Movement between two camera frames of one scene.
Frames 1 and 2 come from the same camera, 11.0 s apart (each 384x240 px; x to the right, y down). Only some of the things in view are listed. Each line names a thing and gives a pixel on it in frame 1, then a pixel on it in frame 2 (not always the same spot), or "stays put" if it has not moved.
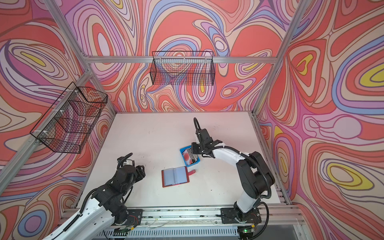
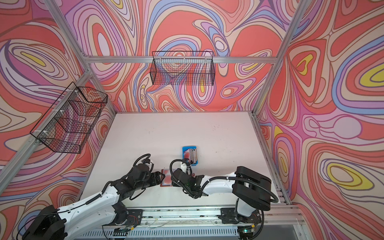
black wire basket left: (64, 126) stays put
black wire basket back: (183, 68) stays put
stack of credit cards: (189, 158) stays put
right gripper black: (194, 148) → (174, 183)
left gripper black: (140, 173) → (156, 179)
